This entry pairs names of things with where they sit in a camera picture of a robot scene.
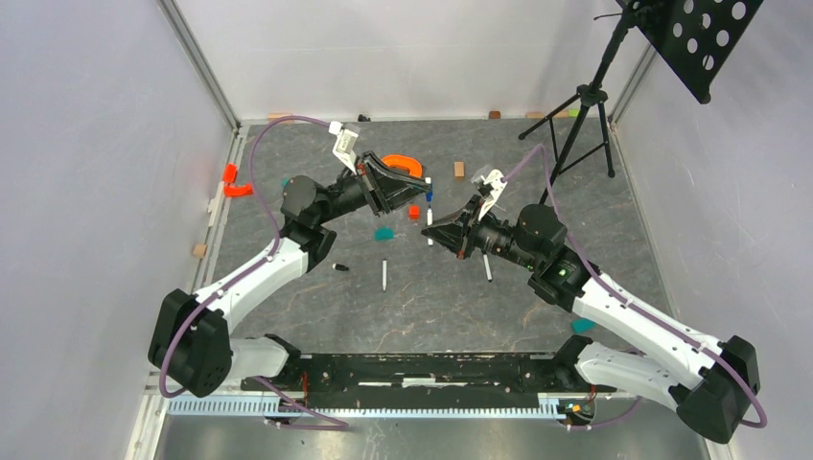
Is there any orange curved block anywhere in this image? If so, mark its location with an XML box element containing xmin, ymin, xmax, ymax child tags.
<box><xmin>223</xmin><ymin>183</ymin><xmax>253</xmax><ymax>197</ymax></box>

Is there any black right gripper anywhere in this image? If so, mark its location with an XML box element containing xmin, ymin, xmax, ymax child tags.
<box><xmin>423</xmin><ymin>195</ymin><xmax>540</xmax><ymax>270</ymax></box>

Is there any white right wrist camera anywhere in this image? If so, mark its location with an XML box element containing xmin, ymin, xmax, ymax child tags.
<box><xmin>472</xmin><ymin>165</ymin><xmax>507</xmax><ymax>221</ymax></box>

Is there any wooden block back right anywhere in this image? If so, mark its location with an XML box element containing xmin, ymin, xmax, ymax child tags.
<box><xmin>524</xmin><ymin>109</ymin><xmax>569</xmax><ymax>120</ymax></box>

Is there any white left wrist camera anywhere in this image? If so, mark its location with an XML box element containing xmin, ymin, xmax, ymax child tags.
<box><xmin>328</xmin><ymin>121</ymin><xmax>360</xmax><ymax>175</ymax></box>

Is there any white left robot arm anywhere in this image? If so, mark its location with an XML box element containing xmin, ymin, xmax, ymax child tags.
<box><xmin>148</xmin><ymin>151</ymin><xmax>430</xmax><ymax>398</ymax></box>

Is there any orange arch block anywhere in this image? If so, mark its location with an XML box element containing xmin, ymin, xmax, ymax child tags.
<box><xmin>382</xmin><ymin>154</ymin><xmax>424</xmax><ymax>180</ymax></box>

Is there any white pen black tip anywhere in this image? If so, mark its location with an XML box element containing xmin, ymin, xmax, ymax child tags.
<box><xmin>482</xmin><ymin>254</ymin><xmax>494</xmax><ymax>283</ymax></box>

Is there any wooden block on table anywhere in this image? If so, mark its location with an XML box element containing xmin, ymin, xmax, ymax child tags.
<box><xmin>453</xmin><ymin>161</ymin><xmax>465</xmax><ymax>179</ymax></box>

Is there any black tripod stand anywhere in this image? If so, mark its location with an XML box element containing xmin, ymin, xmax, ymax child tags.
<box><xmin>518</xmin><ymin>1</ymin><xmax>640</xmax><ymax>187</ymax></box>

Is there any black perforated plate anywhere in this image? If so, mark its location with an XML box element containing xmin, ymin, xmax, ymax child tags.
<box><xmin>621</xmin><ymin>0</ymin><xmax>762</xmax><ymax>104</ymax></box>

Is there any wooden block left rail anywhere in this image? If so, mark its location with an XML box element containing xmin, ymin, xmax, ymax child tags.
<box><xmin>192</xmin><ymin>243</ymin><xmax>208</xmax><ymax>260</ymax></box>

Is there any red cube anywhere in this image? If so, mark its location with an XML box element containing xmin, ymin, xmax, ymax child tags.
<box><xmin>407</xmin><ymin>205</ymin><xmax>422</xmax><ymax>220</ymax></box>

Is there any orange block upright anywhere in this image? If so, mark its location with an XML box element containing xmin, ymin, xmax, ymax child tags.
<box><xmin>221</xmin><ymin>163</ymin><xmax>239</xmax><ymax>184</ymax></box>

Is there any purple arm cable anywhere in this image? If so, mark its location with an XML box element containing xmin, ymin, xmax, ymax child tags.
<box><xmin>501</xmin><ymin>143</ymin><xmax>769</xmax><ymax>433</ymax></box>
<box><xmin>157</xmin><ymin>115</ymin><xmax>351</xmax><ymax>433</ymax></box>

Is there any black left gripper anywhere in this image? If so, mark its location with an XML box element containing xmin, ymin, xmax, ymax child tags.
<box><xmin>314</xmin><ymin>150</ymin><xmax>431</xmax><ymax>225</ymax></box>

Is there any teal block near right arm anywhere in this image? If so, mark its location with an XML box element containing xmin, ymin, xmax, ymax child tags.
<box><xmin>570</xmin><ymin>318</ymin><xmax>596</xmax><ymax>334</ymax></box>

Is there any aluminium corner post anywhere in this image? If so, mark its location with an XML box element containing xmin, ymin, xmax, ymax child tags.
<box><xmin>156</xmin><ymin>0</ymin><xmax>242</xmax><ymax>132</ymax></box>

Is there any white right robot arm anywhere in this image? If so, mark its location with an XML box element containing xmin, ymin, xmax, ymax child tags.
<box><xmin>421</xmin><ymin>195</ymin><xmax>767</xmax><ymax>444</ymax></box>

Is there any blue cable duct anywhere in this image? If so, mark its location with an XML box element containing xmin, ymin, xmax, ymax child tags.
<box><xmin>166</xmin><ymin>393</ymin><xmax>585</xmax><ymax>421</ymax></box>

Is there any teal cube near pen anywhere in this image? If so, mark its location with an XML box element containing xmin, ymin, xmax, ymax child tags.
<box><xmin>374</xmin><ymin>227</ymin><xmax>395</xmax><ymax>242</ymax></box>

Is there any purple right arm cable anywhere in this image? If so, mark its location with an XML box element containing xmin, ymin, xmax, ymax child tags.
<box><xmin>501</xmin><ymin>143</ymin><xmax>769</xmax><ymax>433</ymax></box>

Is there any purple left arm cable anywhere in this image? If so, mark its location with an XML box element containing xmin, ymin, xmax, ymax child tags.
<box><xmin>157</xmin><ymin>115</ymin><xmax>351</xmax><ymax>433</ymax></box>

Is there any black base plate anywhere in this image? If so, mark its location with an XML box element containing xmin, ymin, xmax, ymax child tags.
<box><xmin>269</xmin><ymin>352</ymin><xmax>594</xmax><ymax>410</ymax></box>

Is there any wooden block back wall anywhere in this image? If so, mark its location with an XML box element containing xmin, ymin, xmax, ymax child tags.
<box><xmin>267</xmin><ymin>113</ymin><xmax>291</xmax><ymax>124</ymax></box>

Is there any aluminium frame rail left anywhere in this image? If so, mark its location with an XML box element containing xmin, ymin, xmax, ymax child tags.
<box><xmin>184</xmin><ymin>125</ymin><xmax>250</xmax><ymax>292</ymax></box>

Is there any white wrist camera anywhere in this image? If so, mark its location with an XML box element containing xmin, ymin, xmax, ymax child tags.
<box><xmin>472</xmin><ymin>165</ymin><xmax>507</xmax><ymax>221</ymax></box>
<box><xmin>328</xmin><ymin>121</ymin><xmax>360</xmax><ymax>175</ymax></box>

